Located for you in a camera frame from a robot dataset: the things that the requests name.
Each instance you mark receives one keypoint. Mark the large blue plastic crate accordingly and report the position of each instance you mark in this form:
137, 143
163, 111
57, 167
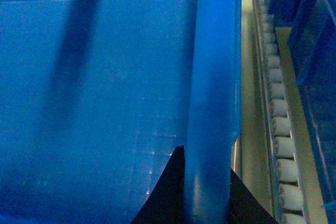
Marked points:
97, 94

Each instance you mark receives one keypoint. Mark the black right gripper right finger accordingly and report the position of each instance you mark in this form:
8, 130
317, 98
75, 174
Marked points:
244, 208

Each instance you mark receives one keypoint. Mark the blue crate on right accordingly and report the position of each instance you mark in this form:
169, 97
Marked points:
312, 48

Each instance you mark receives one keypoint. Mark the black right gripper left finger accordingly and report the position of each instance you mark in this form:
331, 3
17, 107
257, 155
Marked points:
165, 203

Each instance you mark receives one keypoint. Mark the white roller track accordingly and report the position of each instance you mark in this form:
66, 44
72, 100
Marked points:
288, 200

